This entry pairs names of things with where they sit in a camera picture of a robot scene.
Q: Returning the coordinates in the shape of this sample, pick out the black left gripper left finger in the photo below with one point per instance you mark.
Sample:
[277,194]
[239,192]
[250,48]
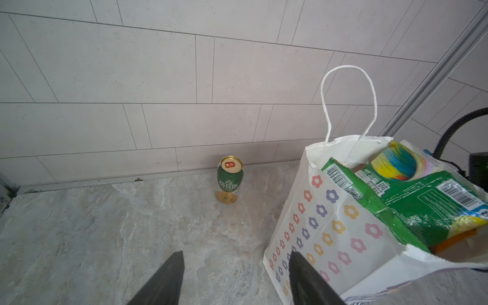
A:
[164,287]

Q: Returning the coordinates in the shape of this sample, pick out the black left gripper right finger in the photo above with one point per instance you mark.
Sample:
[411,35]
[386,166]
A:
[307,286]

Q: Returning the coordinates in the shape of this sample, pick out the white printed paper bag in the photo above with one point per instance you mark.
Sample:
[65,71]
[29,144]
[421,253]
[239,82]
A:
[352,250]

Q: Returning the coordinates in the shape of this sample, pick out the green chip snack bag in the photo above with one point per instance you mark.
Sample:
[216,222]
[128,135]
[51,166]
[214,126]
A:
[347,180]

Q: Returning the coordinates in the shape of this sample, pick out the green colourful snack bag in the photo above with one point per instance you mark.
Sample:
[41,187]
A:
[422,203]

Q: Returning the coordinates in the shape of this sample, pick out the yellow orange snack bag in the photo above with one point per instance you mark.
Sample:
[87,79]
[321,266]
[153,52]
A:
[440,247]

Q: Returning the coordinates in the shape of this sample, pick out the green gold drink can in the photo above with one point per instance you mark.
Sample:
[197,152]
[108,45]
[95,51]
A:
[229,177]

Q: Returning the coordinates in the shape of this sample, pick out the right aluminium corner post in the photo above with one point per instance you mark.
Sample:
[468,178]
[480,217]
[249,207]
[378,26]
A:
[461,48]

